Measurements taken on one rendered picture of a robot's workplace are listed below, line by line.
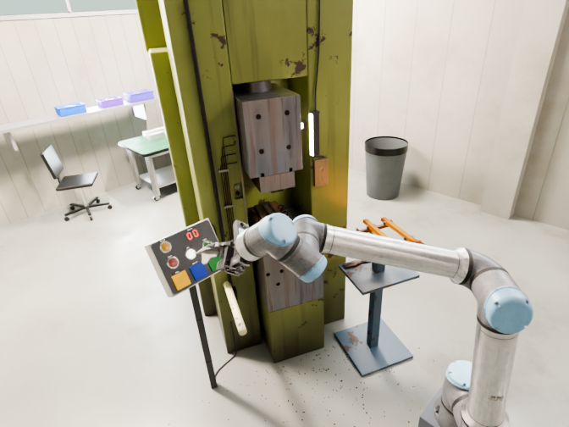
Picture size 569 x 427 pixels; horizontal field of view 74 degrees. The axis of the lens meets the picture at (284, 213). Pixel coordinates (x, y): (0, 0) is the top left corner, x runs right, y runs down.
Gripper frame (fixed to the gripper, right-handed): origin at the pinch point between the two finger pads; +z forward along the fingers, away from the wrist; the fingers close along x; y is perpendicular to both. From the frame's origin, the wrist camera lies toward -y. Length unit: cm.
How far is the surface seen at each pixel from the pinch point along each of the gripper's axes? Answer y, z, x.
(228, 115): -92, 31, 3
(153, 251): -22, 65, -5
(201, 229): -40, 61, 14
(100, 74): -330, 318, -77
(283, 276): -36, 71, 74
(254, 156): -75, 30, 21
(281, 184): -71, 36, 43
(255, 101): -90, 12, 7
